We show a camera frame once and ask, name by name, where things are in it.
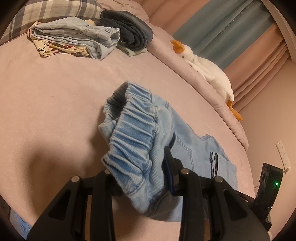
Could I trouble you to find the light blue denim pants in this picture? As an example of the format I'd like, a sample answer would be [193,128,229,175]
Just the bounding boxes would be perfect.
[98,81,238,222]

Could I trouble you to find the white goose plush toy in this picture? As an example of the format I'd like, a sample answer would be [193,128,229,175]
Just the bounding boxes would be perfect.
[170,40,243,121]

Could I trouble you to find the pink bed sheet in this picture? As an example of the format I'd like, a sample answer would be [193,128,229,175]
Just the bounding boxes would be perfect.
[1,36,254,225]

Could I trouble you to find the teal curtain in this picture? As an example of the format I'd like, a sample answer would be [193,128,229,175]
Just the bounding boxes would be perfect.
[173,0,274,69]

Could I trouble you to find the folded pale green garment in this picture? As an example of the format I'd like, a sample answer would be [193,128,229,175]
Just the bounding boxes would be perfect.
[116,45,147,57]

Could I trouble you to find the yellow patterned folded garment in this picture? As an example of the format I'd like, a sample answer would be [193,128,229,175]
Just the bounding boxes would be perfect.
[27,21,90,57]

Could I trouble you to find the pink quilted comforter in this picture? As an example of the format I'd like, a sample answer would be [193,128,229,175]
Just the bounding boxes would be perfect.
[99,1,249,150]

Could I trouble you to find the folded grey-blue pants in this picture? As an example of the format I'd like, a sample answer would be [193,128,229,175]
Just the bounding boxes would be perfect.
[32,16,120,60]

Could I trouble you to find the folded dark navy garment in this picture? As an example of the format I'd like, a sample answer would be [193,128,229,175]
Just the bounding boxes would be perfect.
[99,10,154,52]

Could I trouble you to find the pink curtain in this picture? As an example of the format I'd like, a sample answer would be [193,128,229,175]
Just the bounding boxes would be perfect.
[140,1,290,110]

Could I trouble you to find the plaid pillow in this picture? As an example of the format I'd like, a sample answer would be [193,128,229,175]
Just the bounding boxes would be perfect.
[1,0,103,45]

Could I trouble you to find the white wall power strip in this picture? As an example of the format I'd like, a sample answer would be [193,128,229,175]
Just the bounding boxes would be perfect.
[275,141,292,173]

